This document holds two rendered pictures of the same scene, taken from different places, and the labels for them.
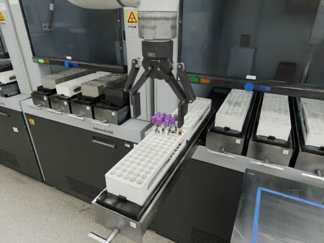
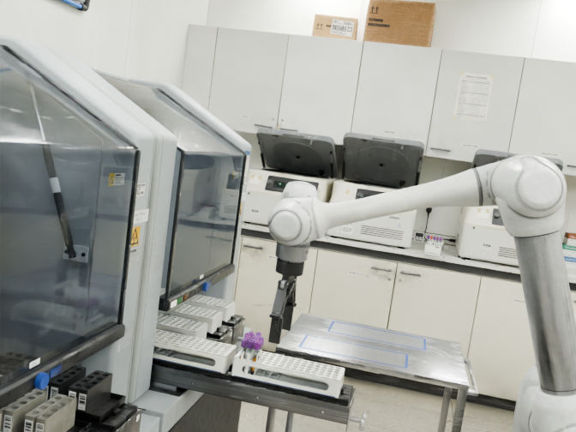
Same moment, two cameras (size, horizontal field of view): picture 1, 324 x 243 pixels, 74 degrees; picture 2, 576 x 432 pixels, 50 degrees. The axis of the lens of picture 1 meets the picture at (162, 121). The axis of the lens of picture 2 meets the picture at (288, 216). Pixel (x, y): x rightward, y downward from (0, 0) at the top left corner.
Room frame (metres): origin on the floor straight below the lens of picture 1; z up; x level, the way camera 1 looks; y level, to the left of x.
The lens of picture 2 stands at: (0.98, 1.60, 1.46)
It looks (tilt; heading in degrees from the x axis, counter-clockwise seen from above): 7 degrees down; 255
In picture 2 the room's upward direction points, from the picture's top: 8 degrees clockwise
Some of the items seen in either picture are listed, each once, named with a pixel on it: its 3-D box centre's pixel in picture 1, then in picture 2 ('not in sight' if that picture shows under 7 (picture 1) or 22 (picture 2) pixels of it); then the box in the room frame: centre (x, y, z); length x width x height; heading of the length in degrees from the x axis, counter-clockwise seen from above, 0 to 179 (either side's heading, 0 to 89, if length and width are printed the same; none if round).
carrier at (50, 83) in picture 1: (49, 83); not in sight; (1.21, 0.64, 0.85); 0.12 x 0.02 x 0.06; 64
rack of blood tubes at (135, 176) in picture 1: (152, 157); (288, 374); (0.51, 0.03, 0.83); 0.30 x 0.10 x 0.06; 154
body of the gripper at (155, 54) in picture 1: (157, 59); (288, 276); (0.54, 0.01, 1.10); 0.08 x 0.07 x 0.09; 64
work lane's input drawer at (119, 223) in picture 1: (171, 150); (238, 381); (0.63, -0.03, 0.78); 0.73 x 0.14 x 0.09; 154
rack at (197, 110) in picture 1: (189, 116); (181, 351); (0.79, -0.11, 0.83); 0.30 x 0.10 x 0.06; 154
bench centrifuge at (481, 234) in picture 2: not in sight; (507, 207); (-1.40, -1.94, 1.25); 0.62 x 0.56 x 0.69; 64
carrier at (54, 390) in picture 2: (123, 90); (68, 387); (1.07, 0.20, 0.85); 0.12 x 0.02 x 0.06; 64
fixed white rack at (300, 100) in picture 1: (309, 98); not in sight; (1.00, -0.72, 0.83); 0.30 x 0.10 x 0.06; 154
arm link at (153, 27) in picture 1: (157, 27); (292, 249); (0.54, 0.01, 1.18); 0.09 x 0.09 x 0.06
